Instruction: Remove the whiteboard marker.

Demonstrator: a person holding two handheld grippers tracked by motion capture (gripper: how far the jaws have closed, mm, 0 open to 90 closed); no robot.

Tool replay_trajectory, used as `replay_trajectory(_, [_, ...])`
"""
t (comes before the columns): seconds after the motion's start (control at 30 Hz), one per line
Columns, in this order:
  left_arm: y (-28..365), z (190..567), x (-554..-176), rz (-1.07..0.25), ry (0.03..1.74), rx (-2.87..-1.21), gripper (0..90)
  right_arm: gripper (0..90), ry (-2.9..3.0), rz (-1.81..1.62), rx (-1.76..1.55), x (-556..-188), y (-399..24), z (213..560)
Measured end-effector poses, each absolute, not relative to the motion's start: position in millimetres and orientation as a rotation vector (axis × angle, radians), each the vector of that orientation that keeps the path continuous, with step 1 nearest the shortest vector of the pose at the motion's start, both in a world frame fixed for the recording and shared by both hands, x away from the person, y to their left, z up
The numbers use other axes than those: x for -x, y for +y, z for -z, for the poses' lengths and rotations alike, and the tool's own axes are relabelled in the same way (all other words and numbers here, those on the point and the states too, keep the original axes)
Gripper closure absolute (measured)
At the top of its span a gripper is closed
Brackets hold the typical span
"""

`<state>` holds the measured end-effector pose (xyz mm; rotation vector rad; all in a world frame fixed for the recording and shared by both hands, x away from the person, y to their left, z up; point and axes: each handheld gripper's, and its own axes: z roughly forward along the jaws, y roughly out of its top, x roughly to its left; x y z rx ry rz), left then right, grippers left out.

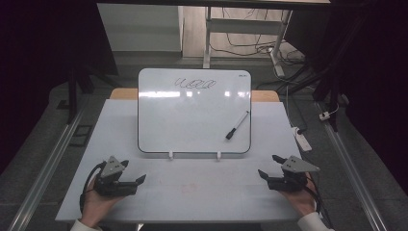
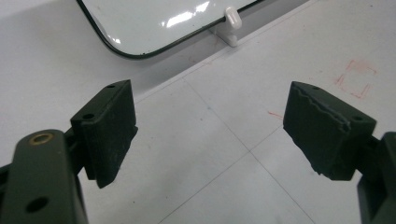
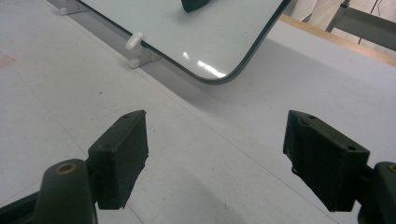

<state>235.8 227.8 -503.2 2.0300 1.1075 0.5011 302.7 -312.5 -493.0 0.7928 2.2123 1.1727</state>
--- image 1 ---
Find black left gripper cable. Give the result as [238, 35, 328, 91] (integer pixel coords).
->
[79, 161, 107, 215]

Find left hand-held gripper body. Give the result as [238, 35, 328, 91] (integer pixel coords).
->
[93, 156, 139, 197]

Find black curtain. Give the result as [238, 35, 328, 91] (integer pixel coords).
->
[0, 0, 120, 176]
[284, 0, 408, 193]

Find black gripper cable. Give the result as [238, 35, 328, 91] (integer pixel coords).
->
[79, 161, 107, 215]
[304, 179, 325, 220]

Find wooden table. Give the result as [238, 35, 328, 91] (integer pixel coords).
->
[110, 88, 281, 103]

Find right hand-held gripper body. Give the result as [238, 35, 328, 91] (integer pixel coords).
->
[267, 155, 321, 193]

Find tangle of black floor cables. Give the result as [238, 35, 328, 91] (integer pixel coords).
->
[210, 7, 307, 66]

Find aluminium floor rail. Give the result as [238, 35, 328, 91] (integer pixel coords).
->
[6, 95, 90, 231]
[316, 101, 390, 231]

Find white power strip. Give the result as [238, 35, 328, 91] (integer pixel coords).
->
[291, 126, 313, 152]

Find black metal stand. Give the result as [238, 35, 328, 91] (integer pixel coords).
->
[57, 65, 99, 125]

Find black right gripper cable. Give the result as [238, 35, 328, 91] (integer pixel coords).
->
[304, 179, 325, 220]

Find person's left hand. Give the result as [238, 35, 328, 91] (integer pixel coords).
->
[80, 177, 126, 229]

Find white whiteboard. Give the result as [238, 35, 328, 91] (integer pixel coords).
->
[138, 67, 252, 155]

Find person's right hand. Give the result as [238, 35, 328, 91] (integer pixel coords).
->
[278, 172, 319, 219]

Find white marker pen black cap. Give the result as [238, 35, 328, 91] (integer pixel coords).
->
[225, 110, 250, 141]

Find black floor frame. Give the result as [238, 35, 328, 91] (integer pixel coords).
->
[69, 124, 94, 148]

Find white desk frame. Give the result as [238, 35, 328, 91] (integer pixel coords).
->
[202, 6, 293, 78]

